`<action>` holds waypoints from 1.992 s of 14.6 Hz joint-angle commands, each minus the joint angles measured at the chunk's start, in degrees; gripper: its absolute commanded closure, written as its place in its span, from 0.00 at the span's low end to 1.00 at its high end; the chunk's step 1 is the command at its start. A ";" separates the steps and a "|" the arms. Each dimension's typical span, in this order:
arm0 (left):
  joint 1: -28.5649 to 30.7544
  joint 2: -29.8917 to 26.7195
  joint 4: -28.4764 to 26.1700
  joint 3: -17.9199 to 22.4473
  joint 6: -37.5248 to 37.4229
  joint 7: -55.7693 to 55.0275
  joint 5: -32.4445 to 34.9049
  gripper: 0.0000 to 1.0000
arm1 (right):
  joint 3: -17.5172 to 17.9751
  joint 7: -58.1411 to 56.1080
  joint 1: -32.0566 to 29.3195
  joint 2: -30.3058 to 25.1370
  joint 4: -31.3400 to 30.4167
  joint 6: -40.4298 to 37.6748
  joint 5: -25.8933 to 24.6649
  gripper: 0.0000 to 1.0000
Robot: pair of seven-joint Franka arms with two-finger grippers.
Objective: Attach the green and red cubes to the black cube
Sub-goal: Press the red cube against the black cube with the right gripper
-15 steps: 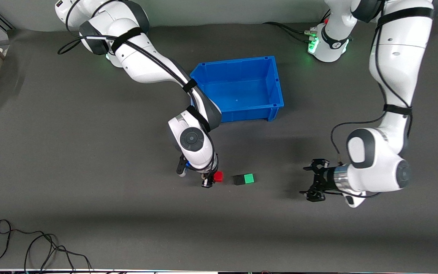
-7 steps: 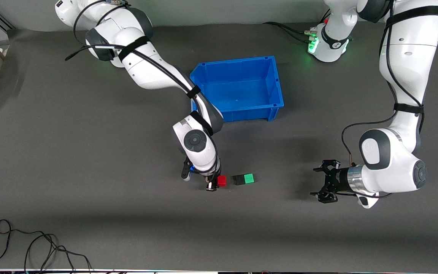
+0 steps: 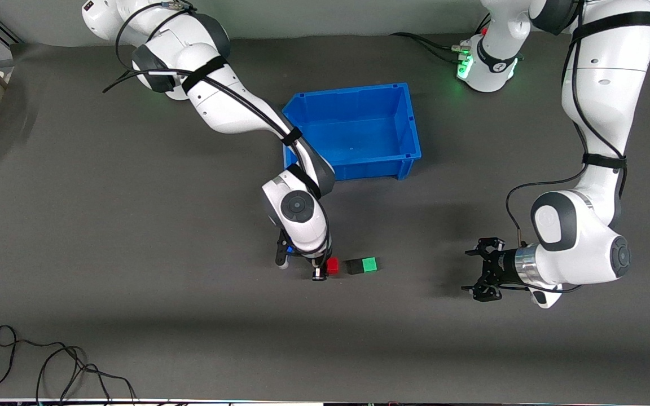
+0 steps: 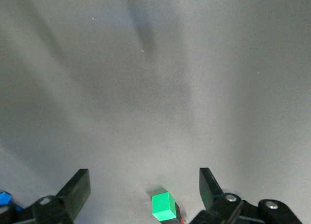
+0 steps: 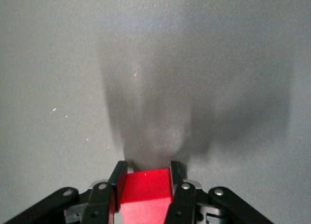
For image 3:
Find black right arm wrist cable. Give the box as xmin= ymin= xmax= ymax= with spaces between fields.
xmin=102 ymin=2 xmax=304 ymax=144

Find black left arm base cables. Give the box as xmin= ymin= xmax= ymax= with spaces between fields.
xmin=390 ymin=14 xmax=492 ymax=64

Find thin black tangled cable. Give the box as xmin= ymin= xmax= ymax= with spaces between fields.
xmin=0 ymin=325 xmax=137 ymax=404

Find black arm wrist cable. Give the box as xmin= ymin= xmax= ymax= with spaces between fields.
xmin=506 ymin=0 xmax=628 ymax=250
xmin=102 ymin=2 xmax=304 ymax=144

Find black left arm wrist cable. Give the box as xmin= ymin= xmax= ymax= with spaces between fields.
xmin=506 ymin=0 xmax=628 ymax=250

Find blue plastic storage bin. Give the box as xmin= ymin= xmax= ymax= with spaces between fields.
xmin=282 ymin=83 xmax=422 ymax=182

